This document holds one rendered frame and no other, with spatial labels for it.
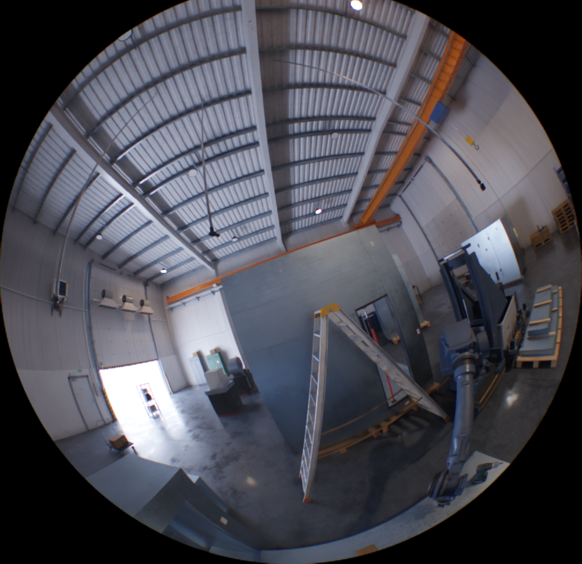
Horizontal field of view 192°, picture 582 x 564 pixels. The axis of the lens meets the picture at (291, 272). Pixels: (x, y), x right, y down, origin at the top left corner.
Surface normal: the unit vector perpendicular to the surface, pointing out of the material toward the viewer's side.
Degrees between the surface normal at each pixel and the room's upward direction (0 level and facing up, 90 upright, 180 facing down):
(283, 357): 90
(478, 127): 90
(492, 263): 90
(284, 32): 176
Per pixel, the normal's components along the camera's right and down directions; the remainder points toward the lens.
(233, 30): 0.36, 0.91
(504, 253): -0.94, 0.34
